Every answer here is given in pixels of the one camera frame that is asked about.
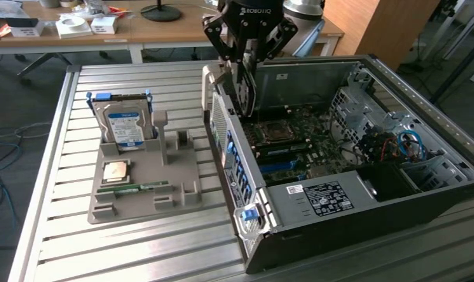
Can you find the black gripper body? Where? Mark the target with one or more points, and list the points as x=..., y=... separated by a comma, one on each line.
x=253, y=17

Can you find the graphics card with metal bracket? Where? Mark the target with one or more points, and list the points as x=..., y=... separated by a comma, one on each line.
x=246, y=88

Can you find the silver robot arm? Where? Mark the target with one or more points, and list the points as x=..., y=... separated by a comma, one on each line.
x=303, y=6

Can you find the wooden desk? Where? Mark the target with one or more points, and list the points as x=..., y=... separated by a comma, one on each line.
x=162, y=29

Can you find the black round lamp base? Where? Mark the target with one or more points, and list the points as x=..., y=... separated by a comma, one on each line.
x=161, y=14

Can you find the wooden cabinet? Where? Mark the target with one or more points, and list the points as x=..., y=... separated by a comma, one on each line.
x=378, y=29

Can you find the orange packet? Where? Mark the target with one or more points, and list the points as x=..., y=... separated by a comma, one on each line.
x=119, y=10

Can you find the small white cardboard box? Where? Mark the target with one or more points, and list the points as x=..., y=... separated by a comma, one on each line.
x=103, y=25

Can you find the metal CPU socket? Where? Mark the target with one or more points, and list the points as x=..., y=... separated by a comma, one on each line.
x=275, y=130

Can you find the perforated metal drive cage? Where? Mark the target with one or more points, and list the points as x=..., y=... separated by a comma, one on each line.
x=358, y=117

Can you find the flat white box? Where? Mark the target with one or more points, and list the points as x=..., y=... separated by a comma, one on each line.
x=74, y=33

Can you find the white tape roll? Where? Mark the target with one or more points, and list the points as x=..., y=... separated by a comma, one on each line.
x=72, y=22

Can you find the green motherboard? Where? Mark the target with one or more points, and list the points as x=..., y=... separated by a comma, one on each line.
x=318, y=138

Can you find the beige tape roll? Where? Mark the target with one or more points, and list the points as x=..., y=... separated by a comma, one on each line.
x=68, y=3

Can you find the hard disk in blue caddy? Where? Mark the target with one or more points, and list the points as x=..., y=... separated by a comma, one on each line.
x=120, y=126

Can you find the installed labelled RAM stick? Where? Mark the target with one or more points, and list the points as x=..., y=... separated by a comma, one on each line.
x=279, y=151

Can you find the grey cup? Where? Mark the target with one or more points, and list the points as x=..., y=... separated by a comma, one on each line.
x=50, y=3

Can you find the black stand leg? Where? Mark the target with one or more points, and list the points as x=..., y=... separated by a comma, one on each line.
x=44, y=60

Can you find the blue expansion slot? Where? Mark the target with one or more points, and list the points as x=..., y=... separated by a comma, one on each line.
x=278, y=167

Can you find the white labelled box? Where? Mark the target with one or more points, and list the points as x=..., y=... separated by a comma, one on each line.
x=27, y=31

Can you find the beige parts rack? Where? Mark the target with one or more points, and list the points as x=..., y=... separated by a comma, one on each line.
x=150, y=173

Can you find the black device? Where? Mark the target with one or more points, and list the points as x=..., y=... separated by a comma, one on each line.
x=22, y=22

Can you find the copper-topped CPU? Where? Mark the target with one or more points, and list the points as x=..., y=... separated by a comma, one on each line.
x=114, y=171

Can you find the green RAM stick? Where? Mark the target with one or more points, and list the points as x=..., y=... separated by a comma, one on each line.
x=150, y=186

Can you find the red book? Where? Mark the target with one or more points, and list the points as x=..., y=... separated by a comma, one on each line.
x=2, y=30

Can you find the clear plastic bags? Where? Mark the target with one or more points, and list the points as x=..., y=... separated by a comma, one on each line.
x=6, y=7

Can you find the black fan shroud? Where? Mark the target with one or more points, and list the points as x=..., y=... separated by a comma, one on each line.
x=385, y=182

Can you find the grey power supply unit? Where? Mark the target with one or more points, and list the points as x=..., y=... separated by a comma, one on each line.
x=283, y=202

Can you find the blue case latch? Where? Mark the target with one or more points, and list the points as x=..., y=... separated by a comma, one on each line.
x=249, y=214

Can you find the grey disk bay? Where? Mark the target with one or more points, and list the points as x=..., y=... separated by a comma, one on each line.
x=437, y=173

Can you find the black open PC case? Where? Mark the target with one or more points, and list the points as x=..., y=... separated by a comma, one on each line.
x=338, y=235

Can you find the black partition post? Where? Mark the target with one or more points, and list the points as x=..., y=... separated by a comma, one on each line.
x=462, y=68

